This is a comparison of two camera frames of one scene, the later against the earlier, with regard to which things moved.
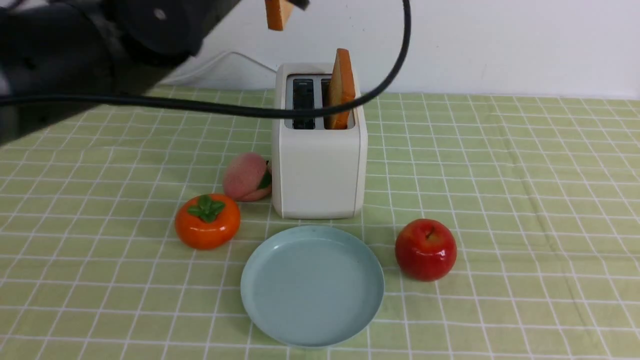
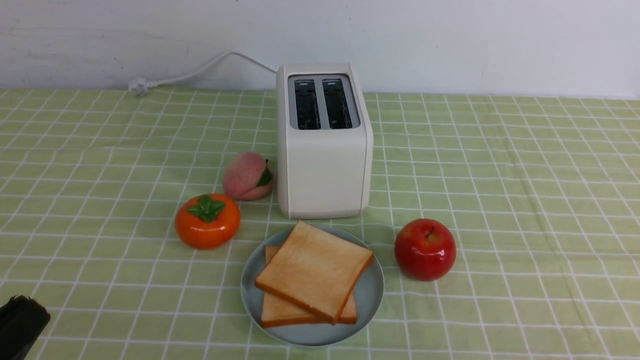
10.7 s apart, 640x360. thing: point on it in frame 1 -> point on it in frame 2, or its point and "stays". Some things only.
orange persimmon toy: x=207 y=221 stays
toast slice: x=341 y=89 -> x=316 y=269
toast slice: x=278 y=13 -> x=277 y=312
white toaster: x=318 y=173 stays
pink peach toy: x=248 y=177 stays
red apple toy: x=425 y=249 stays
